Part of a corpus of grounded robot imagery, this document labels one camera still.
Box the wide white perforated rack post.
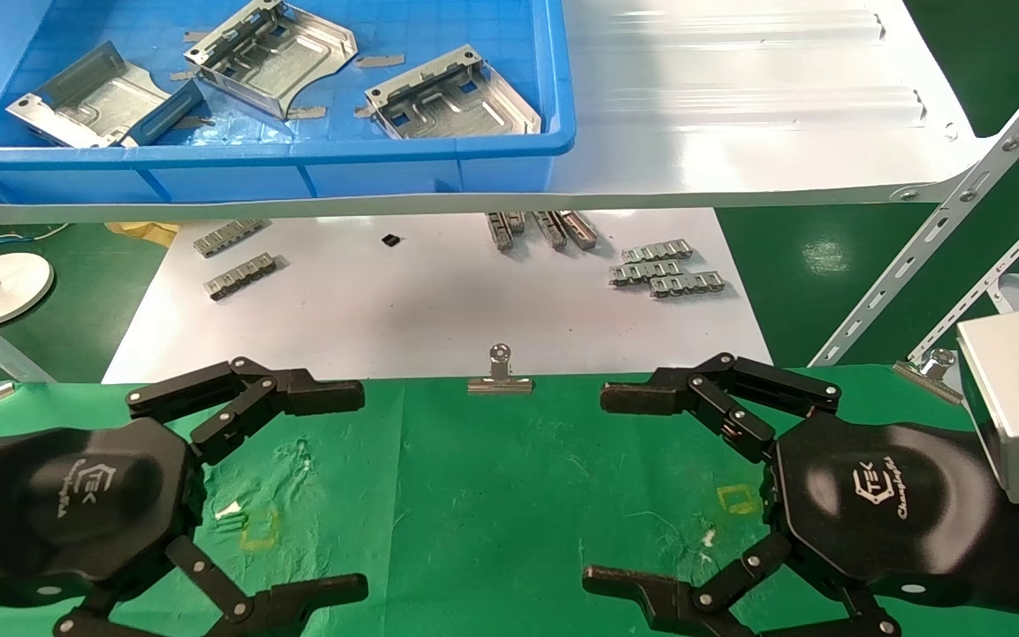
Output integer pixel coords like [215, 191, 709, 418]
[810, 44, 1019, 368]

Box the white ribbed shelf panel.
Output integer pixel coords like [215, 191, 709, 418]
[0, 0, 999, 226]

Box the silver binder clip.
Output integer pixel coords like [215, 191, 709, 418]
[893, 348, 967, 406]
[467, 343, 535, 395]

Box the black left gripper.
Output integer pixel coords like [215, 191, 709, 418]
[0, 357, 370, 637]

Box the grey metal link strip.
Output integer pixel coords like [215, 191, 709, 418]
[193, 219, 268, 259]
[204, 252, 286, 303]
[648, 271, 727, 300]
[620, 239, 695, 265]
[609, 259, 684, 288]

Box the blue plastic bin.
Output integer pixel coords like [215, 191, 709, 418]
[0, 0, 578, 205]

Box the white round stand base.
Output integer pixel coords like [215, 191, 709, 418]
[0, 228, 57, 327]

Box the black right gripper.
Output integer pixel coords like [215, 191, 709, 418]
[582, 351, 1019, 637]

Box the metal bracket plate dark rail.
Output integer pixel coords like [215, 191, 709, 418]
[5, 42, 206, 150]

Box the yellow cloth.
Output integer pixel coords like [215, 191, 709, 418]
[105, 221, 182, 248]

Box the green table cloth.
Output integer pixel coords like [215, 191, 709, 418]
[0, 365, 1019, 637]

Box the silver stamped metal bracket plate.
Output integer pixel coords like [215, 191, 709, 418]
[184, 0, 359, 121]
[364, 44, 544, 141]

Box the narrow white perforated rack post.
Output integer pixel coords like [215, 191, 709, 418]
[908, 184, 1019, 364]

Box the white flat board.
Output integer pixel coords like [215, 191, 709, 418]
[103, 208, 772, 385]

